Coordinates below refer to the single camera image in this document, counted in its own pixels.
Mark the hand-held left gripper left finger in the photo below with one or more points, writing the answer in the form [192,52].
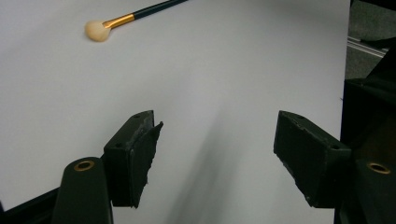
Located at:
[124,161]

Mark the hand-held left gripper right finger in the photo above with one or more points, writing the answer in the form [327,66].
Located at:
[314,161]

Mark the round-head makeup brush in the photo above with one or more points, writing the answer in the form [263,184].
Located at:
[96,31]

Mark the white table cover sheet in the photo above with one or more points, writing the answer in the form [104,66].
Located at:
[218,77]

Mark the aluminium floor rail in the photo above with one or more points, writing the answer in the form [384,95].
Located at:
[364,46]

